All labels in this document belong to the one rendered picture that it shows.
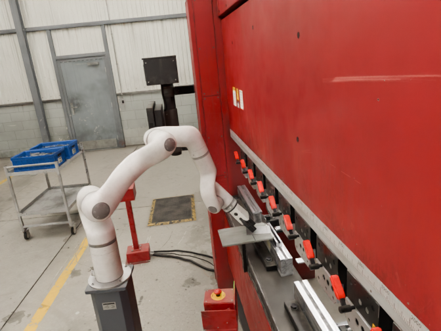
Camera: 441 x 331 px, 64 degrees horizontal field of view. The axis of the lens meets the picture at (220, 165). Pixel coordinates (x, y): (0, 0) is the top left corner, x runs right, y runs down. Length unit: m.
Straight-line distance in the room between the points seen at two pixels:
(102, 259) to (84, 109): 7.57
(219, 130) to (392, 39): 1.97
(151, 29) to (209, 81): 6.17
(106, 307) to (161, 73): 1.63
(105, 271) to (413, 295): 1.24
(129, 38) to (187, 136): 7.16
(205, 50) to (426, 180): 2.03
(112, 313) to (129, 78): 7.39
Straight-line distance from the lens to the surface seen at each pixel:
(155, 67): 2.67
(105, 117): 8.95
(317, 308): 1.49
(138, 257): 3.75
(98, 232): 1.60
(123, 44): 8.75
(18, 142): 9.87
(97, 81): 8.89
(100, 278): 1.70
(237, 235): 1.91
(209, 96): 2.55
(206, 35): 2.54
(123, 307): 1.74
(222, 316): 1.76
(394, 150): 0.75
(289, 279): 1.79
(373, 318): 0.98
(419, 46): 0.68
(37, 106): 9.25
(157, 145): 1.52
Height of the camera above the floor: 1.91
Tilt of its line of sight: 17 degrees down
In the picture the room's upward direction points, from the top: 5 degrees counter-clockwise
